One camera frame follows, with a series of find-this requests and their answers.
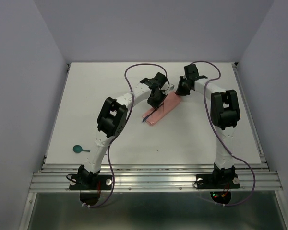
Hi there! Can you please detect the pink satin napkin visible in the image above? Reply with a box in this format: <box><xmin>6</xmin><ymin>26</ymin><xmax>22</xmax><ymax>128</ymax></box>
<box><xmin>142</xmin><ymin>92</ymin><xmax>181</xmax><ymax>126</ymax></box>

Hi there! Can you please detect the teal plastic utensil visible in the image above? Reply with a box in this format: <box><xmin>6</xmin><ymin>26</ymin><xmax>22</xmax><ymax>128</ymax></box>
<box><xmin>142</xmin><ymin>109</ymin><xmax>156</xmax><ymax>123</ymax></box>

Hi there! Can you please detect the teal plastic spoon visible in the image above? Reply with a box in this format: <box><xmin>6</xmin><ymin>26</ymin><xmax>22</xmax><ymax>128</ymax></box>
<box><xmin>72</xmin><ymin>145</ymin><xmax>90</xmax><ymax>153</ymax></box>

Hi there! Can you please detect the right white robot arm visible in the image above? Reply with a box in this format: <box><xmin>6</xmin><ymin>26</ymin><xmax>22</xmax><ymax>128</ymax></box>
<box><xmin>175</xmin><ymin>63</ymin><xmax>240</xmax><ymax>187</ymax></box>

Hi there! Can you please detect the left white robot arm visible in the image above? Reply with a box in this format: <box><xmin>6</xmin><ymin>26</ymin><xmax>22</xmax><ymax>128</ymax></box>
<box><xmin>76</xmin><ymin>72</ymin><xmax>169</xmax><ymax>189</ymax></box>

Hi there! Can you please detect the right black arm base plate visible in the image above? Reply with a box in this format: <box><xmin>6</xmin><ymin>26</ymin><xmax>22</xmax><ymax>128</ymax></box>
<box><xmin>193</xmin><ymin>173</ymin><xmax>240</xmax><ymax>190</ymax></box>

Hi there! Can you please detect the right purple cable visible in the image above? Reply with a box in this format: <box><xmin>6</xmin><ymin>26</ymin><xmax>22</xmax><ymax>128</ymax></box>
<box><xmin>189</xmin><ymin>60</ymin><xmax>256</xmax><ymax>207</ymax></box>

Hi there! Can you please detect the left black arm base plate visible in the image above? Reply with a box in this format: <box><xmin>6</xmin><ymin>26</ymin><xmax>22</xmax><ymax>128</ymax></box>
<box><xmin>66</xmin><ymin>173</ymin><xmax>113</xmax><ymax>191</ymax></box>

